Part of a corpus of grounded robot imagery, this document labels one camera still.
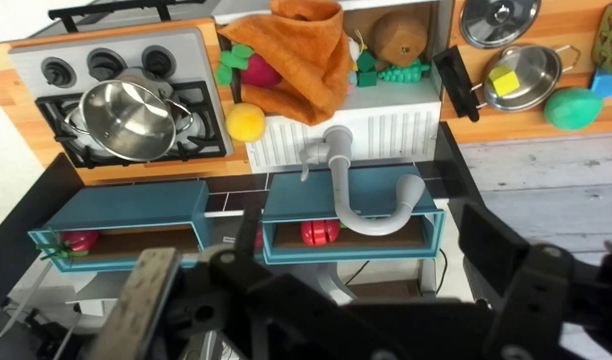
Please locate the yellow toy block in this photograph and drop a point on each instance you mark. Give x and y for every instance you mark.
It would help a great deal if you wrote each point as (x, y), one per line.
(504, 81)

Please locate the orange round plush ball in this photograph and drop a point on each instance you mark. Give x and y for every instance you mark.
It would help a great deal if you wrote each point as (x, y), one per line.
(246, 123)

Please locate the pink radish plush green leaves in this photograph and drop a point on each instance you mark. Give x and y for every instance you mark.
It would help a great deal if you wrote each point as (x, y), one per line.
(261, 71)

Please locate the teal toy drawer left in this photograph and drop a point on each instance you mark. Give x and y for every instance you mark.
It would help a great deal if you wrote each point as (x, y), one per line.
(133, 203)

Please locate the red toy pepper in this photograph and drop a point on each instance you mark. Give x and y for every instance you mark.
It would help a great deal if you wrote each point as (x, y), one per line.
(79, 240)

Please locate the grey toy stove panel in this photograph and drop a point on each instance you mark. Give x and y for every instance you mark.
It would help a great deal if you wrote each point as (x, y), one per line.
(187, 53)

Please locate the teal toy drawer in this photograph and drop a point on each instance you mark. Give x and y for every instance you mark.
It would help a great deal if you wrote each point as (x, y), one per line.
(133, 203)
(306, 192)

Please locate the brown round plush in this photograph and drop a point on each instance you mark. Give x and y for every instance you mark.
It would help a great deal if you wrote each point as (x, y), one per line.
(401, 38)

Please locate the green oval plush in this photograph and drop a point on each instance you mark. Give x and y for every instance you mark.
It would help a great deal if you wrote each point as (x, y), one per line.
(572, 108)

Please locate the large steel pot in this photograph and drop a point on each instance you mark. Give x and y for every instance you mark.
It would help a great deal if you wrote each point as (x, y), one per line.
(126, 120)

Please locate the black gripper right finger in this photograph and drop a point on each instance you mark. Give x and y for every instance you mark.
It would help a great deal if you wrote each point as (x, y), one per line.
(494, 246)

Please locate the black stove knob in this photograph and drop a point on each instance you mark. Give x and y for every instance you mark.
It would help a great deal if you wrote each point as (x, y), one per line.
(158, 61)
(107, 63)
(57, 71)

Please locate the long green plush vegetable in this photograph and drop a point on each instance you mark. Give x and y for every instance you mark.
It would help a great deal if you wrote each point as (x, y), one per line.
(405, 73)

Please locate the grey toy faucet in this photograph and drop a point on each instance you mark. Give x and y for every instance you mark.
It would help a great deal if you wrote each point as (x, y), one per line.
(339, 173)

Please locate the small steel pot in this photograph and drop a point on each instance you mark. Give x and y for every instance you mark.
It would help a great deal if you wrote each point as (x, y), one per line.
(536, 83)

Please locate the teal toy drawer right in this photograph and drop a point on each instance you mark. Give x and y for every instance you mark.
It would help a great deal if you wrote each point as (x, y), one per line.
(306, 192)

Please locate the black metal rack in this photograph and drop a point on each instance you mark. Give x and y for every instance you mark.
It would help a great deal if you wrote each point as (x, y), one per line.
(113, 8)

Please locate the white toy sink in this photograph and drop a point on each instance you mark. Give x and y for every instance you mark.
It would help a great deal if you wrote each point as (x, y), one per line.
(392, 126)

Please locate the orange terry towel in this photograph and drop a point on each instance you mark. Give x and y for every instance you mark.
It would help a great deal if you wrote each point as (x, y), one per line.
(298, 53)

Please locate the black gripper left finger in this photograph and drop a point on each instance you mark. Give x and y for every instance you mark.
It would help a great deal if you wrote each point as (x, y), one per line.
(251, 231)

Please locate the steel pot lid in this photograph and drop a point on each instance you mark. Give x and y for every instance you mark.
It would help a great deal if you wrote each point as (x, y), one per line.
(499, 20)

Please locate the wooden toy kitchen counter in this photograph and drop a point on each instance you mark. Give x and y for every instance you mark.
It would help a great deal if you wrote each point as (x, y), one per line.
(559, 26)

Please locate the small green plush block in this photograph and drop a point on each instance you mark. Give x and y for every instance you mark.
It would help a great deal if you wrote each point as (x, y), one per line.
(367, 71)

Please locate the black flat utensil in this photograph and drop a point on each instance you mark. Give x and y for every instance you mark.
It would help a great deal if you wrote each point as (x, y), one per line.
(458, 83)

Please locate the blue toy block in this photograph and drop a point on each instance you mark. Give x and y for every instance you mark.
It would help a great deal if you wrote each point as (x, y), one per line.
(608, 85)

